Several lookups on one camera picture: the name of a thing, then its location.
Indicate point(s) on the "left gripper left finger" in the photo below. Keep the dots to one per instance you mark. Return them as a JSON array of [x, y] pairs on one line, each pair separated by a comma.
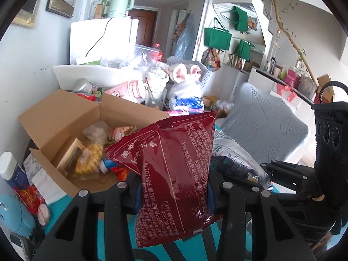
[[122, 199]]

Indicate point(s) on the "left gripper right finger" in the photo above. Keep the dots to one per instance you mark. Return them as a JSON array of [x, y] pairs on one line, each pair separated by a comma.
[[227, 199]]

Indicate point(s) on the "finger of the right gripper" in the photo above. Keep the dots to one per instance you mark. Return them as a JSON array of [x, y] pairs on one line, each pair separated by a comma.
[[293, 176]]

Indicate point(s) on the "blue white tube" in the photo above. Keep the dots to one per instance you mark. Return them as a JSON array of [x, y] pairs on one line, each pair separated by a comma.
[[106, 165]]

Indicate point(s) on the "silver foil snack packet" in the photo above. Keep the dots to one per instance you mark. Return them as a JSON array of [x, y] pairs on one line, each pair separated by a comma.
[[231, 160]]

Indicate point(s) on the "clear bag yellow popcorn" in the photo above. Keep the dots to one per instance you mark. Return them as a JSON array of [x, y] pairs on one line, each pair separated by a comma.
[[87, 164]]

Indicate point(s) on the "small kraft window box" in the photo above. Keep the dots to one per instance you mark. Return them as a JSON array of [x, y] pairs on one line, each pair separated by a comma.
[[66, 158]]

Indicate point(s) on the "dark red snack packet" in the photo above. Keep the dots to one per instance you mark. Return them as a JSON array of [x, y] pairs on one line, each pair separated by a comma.
[[172, 156]]

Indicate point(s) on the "red brown star snack packet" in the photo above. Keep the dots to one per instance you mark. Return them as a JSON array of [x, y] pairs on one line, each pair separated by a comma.
[[118, 133]]

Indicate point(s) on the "red candy wrapper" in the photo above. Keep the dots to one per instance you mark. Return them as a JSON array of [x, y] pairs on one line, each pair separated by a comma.
[[121, 172]]

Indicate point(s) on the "teal bubble mailer mat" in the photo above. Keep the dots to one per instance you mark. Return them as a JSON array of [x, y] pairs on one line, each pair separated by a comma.
[[74, 236]]

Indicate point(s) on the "grey leaf pattern cushion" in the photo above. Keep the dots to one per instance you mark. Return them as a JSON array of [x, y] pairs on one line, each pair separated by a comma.
[[264, 126]]

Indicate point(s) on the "brown cardboard box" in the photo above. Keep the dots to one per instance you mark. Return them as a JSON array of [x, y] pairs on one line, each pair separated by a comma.
[[63, 115]]

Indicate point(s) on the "pink tablet tube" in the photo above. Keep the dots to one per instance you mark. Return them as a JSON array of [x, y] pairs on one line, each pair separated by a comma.
[[177, 113]]

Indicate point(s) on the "blue white plastic bag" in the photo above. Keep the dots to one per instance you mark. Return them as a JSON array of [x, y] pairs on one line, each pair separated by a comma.
[[186, 98]]

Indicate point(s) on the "light blue round device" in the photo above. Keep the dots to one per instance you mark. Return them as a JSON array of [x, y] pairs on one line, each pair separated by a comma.
[[16, 216]]

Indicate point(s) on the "clear glass cup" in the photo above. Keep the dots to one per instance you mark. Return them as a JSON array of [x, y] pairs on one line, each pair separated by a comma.
[[155, 99]]

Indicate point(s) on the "red white paper cup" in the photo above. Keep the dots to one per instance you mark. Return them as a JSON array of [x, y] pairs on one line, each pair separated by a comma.
[[133, 91]]

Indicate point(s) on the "white capped blue bottle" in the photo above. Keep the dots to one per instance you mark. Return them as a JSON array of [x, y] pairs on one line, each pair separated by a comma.
[[12, 172]]

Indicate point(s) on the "pink eared plush toy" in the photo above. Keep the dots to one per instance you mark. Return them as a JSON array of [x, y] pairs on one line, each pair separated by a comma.
[[180, 72]]

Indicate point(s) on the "colourful patterned bag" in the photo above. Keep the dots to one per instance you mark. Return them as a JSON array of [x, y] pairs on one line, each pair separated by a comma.
[[211, 58]]

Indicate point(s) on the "green tote bag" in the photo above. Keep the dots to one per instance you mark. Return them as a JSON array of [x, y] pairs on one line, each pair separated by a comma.
[[243, 50], [217, 37], [237, 17]]

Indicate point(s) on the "white refrigerator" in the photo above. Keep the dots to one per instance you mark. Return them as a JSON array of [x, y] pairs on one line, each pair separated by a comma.
[[91, 40]]

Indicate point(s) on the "brown entrance door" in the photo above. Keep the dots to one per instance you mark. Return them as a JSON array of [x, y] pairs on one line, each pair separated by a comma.
[[146, 26]]

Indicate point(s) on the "mint green kettle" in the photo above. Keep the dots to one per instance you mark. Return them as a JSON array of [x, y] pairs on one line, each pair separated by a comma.
[[119, 8]]

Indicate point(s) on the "wall intercom panel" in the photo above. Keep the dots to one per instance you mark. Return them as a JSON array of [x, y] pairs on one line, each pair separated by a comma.
[[27, 15]]

